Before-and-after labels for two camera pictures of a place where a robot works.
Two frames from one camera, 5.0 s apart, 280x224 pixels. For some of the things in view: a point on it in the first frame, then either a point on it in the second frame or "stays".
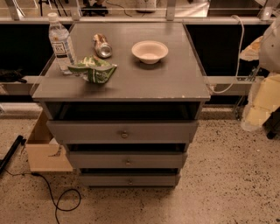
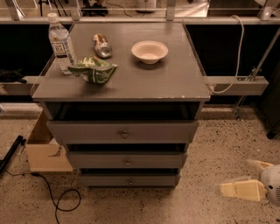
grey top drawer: (122, 131) stays
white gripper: (271, 48) → (272, 183)
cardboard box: (44, 154) stays
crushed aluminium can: (102, 47) stays
